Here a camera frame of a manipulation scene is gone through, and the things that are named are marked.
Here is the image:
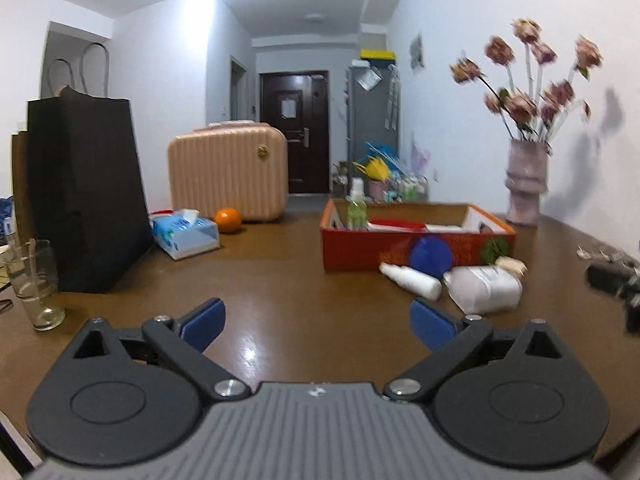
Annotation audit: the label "pink textured vase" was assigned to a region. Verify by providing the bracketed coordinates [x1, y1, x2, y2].
[506, 140, 549, 226]

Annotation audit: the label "clear drinking glass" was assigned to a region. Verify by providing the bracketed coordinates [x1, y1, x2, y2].
[2, 238, 65, 332]

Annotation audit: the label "grey refrigerator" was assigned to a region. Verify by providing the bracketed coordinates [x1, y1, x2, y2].
[345, 58, 400, 162]

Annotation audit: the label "large white labelled bottle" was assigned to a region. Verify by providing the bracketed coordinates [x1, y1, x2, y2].
[442, 266, 523, 315]

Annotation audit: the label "pink ribbed suitcase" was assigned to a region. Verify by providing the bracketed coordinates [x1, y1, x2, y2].
[167, 122, 288, 221]

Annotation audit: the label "cluttered cart with yellow item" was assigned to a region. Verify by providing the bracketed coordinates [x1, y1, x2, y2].
[331, 142, 431, 203]

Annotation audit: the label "green spray bottle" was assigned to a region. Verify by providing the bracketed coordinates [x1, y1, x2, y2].
[347, 178, 368, 230]

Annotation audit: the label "blue round lid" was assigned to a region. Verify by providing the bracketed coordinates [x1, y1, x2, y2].
[409, 235, 454, 280]

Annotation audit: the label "red white lint brush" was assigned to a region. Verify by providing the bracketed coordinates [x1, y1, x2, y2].
[367, 219, 464, 233]

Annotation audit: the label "yellow box on refrigerator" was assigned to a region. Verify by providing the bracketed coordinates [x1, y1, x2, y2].
[360, 49, 396, 61]

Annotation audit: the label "blue tissue pack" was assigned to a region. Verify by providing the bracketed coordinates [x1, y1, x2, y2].
[150, 209, 221, 261]

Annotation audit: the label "black paper bag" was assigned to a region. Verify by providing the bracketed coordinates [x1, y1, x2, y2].
[26, 88, 153, 294]

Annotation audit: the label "white tube bottle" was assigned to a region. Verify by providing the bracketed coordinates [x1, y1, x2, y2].
[378, 263, 442, 301]

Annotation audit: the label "white wired earphones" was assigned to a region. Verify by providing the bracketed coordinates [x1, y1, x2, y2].
[576, 244, 639, 268]

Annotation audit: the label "dark brown entrance door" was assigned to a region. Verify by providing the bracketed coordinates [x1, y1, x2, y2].
[259, 70, 330, 194]

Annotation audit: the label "orange fruit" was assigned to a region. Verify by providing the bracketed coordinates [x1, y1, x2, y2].
[214, 208, 243, 234]

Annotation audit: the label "red cardboard box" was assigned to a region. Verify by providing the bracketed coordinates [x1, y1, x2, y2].
[320, 198, 518, 272]

